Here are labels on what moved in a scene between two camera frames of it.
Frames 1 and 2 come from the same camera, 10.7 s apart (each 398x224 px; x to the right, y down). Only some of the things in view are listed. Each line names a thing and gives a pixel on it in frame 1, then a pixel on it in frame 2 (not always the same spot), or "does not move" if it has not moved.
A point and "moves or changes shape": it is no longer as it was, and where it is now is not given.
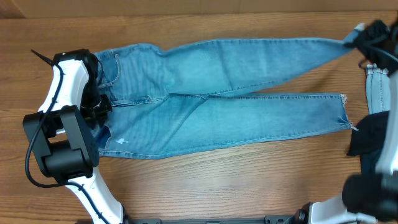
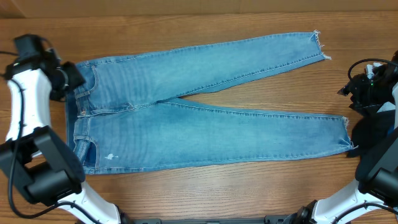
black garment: (368, 139) does not move
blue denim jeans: (164, 104) moves or changes shape
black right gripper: (367, 37) to (348, 91)
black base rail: (268, 219) does not move
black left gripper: (101, 109) to (72, 78)
